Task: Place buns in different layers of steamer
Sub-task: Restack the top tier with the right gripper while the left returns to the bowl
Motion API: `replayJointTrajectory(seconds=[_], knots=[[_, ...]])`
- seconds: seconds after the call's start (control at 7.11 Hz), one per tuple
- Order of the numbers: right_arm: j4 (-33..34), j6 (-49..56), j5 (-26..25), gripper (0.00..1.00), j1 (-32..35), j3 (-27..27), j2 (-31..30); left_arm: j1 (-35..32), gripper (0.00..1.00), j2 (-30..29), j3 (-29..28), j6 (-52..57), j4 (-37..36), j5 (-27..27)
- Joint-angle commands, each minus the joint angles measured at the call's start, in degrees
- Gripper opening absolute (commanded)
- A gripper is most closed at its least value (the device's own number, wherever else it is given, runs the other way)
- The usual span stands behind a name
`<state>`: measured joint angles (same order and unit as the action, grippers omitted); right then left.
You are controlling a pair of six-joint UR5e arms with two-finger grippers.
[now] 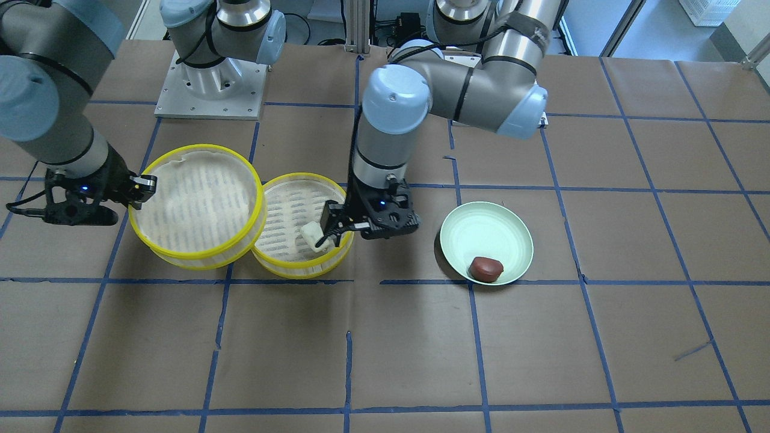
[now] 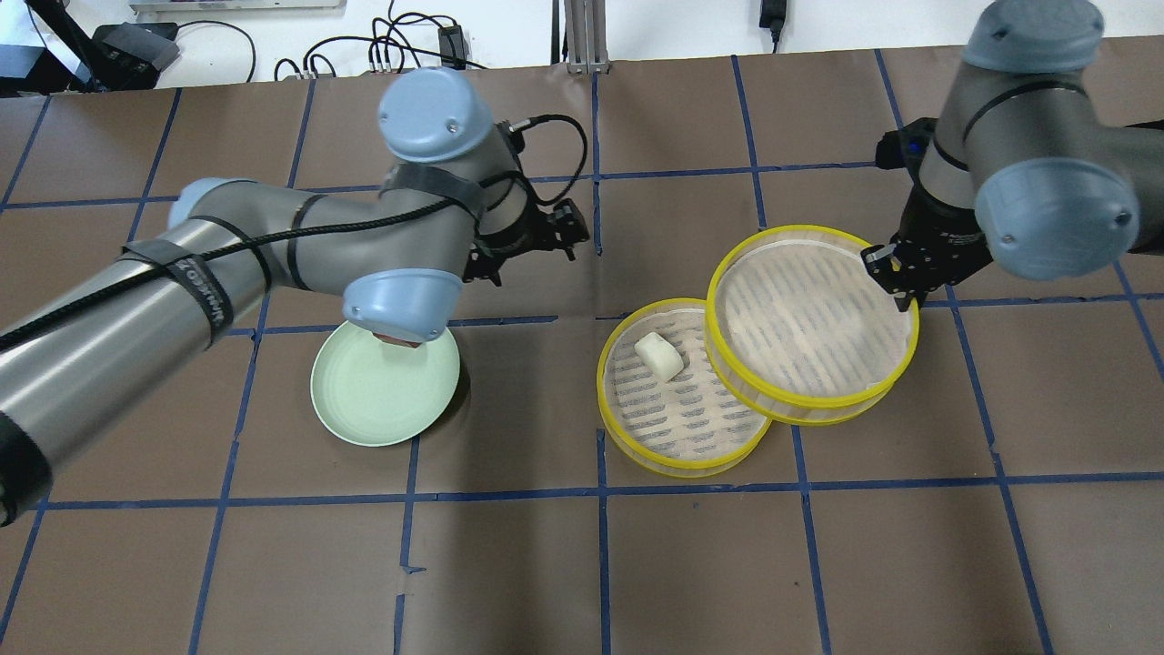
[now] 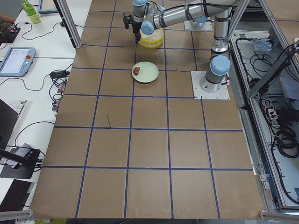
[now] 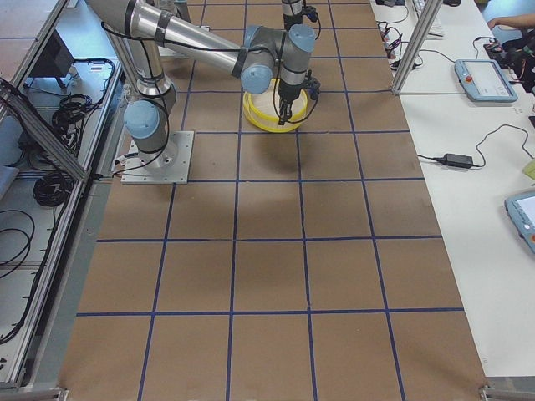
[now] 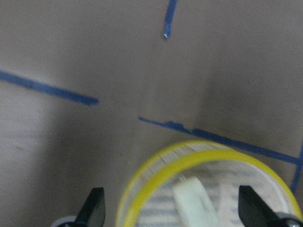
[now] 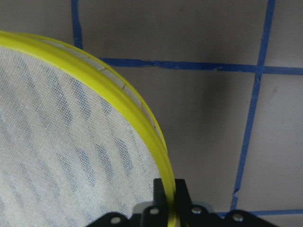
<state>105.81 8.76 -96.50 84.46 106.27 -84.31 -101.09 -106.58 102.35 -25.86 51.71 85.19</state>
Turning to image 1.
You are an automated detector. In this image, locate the yellow bamboo steamer top layer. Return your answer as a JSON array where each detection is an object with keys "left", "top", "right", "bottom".
[{"left": 128, "top": 143, "right": 268, "bottom": 271}]

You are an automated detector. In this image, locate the yellow bamboo steamer layer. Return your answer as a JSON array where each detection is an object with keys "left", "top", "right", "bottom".
[
  {"left": 128, "top": 143, "right": 268, "bottom": 271},
  {"left": 250, "top": 173, "right": 356, "bottom": 280}
]

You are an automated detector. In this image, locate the yellow bamboo steamer bottom layer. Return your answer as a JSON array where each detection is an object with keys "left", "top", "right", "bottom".
[{"left": 250, "top": 173, "right": 356, "bottom": 280}]

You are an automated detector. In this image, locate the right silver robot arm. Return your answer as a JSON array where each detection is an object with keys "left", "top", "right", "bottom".
[{"left": 2, "top": 1, "right": 286, "bottom": 226}]

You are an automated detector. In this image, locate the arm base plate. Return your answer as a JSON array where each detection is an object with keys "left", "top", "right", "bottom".
[
  {"left": 448, "top": 112, "right": 549, "bottom": 128},
  {"left": 154, "top": 54, "right": 271, "bottom": 121}
]

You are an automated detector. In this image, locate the white steamer cloth liner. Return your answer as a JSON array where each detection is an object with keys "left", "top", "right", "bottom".
[{"left": 136, "top": 150, "right": 260, "bottom": 253}]

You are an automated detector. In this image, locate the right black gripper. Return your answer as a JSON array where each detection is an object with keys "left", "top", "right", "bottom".
[{"left": 6, "top": 146, "right": 158, "bottom": 226}]

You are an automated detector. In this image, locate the brown bun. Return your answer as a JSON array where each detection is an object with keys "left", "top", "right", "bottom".
[{"left": 468, "top": 257, "right": 504, "bottom": 283}]

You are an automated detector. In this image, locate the white cloth liner lower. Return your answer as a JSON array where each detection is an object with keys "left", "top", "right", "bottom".
[{"left": 255, "top": 179, "right": 350, "bottom": 263}]

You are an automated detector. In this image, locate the light green bowl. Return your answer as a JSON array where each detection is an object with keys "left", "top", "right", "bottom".
[{"left": 439, "top": 201, "right": 534, "bottom": 287}]

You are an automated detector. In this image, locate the white steamed bun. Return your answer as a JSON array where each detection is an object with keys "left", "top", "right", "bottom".
[{"left": 300, "top": 220, "right": 333, "bottom": 253}]

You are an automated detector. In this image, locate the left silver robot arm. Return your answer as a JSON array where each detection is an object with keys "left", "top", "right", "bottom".
[{"left": 301, "top": 1, "right": 564, "bottom": 250}]

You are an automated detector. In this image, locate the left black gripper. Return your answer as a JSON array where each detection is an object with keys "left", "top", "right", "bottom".
[{"left": 314, "top": 174, "right": 420, "bottom": 248}]

